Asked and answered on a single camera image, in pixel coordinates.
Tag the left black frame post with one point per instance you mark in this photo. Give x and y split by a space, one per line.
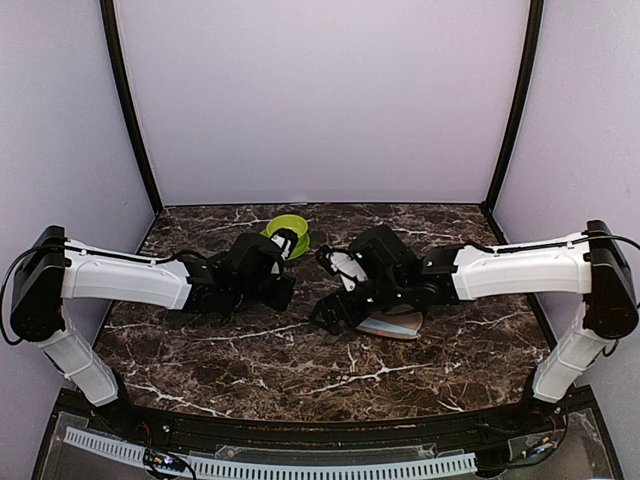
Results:
125 97

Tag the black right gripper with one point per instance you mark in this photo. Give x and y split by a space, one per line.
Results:
352 317

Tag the white slotted cable duct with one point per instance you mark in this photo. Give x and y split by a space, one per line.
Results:
234 462

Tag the right black frame post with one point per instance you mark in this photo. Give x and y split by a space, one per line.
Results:
516 111

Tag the light blue cloth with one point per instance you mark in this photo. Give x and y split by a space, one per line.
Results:
382 328

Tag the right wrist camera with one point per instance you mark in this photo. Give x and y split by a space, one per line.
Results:
343 263

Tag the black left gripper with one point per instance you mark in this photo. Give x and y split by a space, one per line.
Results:
280 302

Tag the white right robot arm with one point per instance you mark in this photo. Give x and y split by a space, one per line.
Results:
380 273

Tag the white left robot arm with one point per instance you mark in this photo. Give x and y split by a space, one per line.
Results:
57 268

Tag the green plastic bowl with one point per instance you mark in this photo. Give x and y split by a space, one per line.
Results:
291 222

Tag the black frame post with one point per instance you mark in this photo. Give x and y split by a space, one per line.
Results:
516 111
125 97

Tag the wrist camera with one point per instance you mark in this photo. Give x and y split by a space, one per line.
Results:
343 263
287 240

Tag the green plastic plate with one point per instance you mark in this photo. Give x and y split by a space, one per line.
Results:
301 247

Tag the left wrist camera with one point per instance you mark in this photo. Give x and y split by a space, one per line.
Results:
287 240

